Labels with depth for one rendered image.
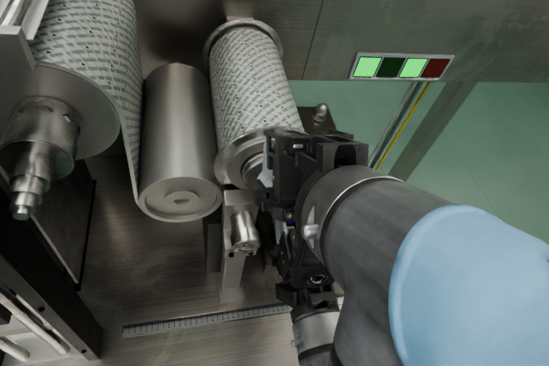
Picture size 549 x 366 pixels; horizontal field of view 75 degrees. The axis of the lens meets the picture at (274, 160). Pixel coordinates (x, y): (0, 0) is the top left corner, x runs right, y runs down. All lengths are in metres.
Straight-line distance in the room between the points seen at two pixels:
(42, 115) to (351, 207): 0.31
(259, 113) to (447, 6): 0.53
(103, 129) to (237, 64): 0.22
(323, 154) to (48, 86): 0.28
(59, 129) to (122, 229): 0.48
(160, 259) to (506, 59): 0.94
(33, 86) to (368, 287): 0.36
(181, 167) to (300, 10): 0.40
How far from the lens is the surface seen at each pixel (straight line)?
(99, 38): 0.46
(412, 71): 0.94
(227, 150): 0.46
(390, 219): 0.18
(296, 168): 0.32
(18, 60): 0.36
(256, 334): 0.76
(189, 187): 0.53
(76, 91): 0.42
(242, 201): 0.51
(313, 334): 0.52
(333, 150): 0.26
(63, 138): 0.40
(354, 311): 0.18
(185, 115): 0.58
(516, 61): 1.12
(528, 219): 2.70
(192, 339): 0.75
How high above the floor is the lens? 1.63
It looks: 49 degrees down
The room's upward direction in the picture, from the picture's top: 14 degrees clockwise
